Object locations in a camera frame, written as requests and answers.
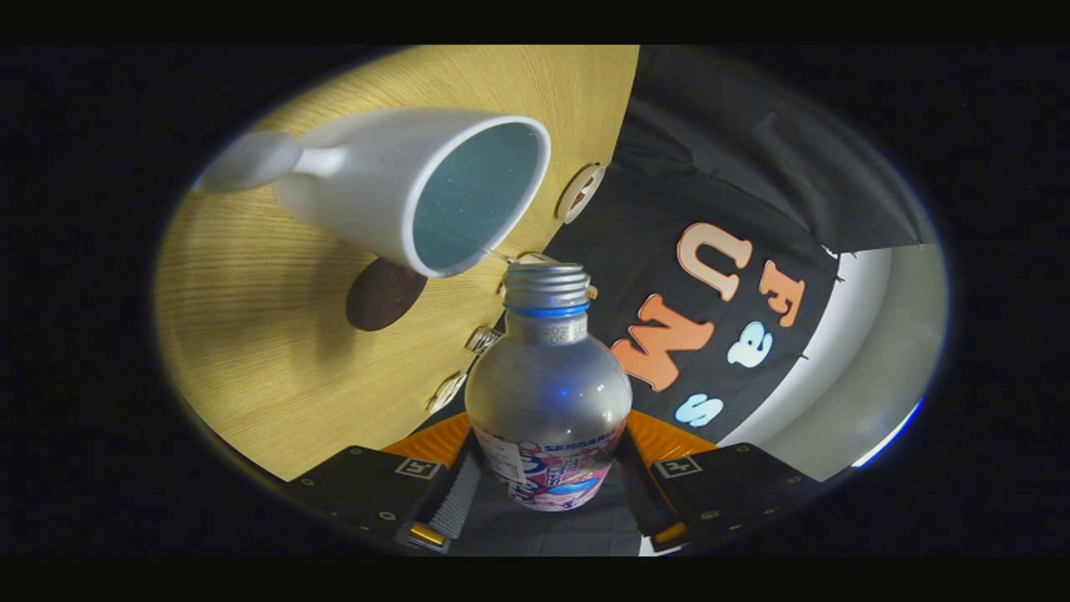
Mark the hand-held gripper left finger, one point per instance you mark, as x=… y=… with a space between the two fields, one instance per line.
x=359 y=489

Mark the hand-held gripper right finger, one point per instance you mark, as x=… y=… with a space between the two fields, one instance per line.
x=736 y=489

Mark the round brown coaster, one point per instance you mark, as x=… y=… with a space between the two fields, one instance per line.
x=380 y=297

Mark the silver juice bottle printed label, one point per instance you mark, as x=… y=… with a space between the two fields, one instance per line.
x=547 y=393

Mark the white cup blue inside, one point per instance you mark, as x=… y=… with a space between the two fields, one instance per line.
x=368 y=184

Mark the white divided tray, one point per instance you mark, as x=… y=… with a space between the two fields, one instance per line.
x=447 y=391

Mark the wooden table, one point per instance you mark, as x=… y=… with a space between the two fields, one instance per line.
x=251 y=351

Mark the white toaster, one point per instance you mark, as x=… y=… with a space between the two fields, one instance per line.
x=539 y=257

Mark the black backdrop cloth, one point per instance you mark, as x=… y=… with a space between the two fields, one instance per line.
x=719 y=159

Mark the round white plate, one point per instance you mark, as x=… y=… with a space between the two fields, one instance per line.
x=580 y=194

